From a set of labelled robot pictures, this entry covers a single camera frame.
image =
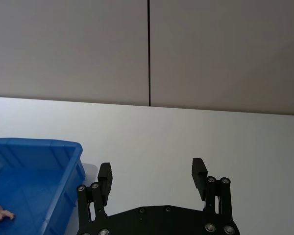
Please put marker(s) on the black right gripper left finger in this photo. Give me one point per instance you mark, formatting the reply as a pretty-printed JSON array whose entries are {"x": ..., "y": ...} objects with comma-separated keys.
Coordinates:
[{"x": 99, "y": 195}]

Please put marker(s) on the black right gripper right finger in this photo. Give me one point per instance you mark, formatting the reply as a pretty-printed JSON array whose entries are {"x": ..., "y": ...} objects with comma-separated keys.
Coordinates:
[{"x": 212, "y": 195}]

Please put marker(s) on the person's hand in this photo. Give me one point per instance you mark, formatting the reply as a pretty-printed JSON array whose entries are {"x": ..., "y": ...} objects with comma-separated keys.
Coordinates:
[{"x": 0, "y": 213}]

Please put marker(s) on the blue plastic bin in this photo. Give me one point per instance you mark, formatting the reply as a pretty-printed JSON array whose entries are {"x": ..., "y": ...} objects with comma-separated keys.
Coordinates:
[{"x": 36, "y": 181}]

